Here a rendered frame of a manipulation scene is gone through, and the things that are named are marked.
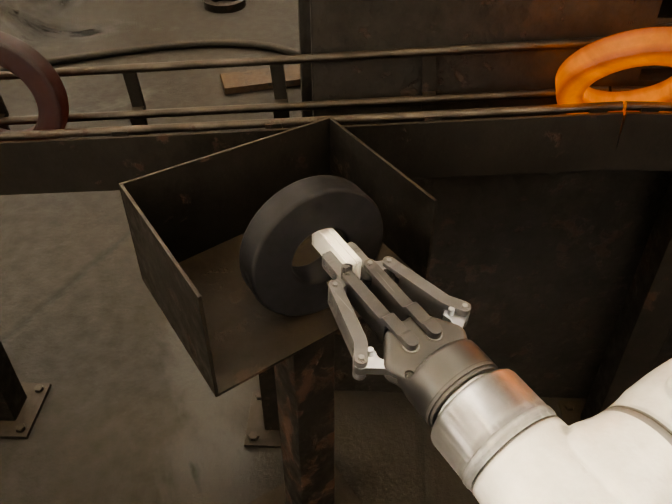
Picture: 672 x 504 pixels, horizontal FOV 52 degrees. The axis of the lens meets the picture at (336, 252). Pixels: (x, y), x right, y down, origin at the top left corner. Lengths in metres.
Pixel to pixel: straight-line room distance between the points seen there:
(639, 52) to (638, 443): 0.47
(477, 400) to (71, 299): 1.32
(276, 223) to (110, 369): 0.96
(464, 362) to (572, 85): 0.44
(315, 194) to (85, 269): 1.21
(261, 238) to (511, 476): 0.30
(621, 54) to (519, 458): 0.50
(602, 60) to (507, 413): 0.47
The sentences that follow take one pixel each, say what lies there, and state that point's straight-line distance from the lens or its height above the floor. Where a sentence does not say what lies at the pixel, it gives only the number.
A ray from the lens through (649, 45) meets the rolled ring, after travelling 0.86.
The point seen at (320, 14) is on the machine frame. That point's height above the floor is 0.78.
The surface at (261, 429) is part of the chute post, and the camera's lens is 1.38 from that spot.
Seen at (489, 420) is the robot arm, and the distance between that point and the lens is 0.53.
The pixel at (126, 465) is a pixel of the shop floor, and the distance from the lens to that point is 1.39.
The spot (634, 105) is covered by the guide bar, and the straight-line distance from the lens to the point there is 0.95.
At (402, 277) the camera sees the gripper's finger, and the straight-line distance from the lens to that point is 0.65.
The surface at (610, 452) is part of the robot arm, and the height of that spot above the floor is 0.71.
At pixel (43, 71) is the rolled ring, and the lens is 1.00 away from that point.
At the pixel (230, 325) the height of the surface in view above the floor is 0.59.
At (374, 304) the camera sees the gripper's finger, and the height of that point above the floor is 0.69.
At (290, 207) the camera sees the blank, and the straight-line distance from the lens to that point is 0.64.
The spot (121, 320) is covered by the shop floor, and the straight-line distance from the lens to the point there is 1.64.
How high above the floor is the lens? 1.13
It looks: 40 degrees down
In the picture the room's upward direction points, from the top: straight up
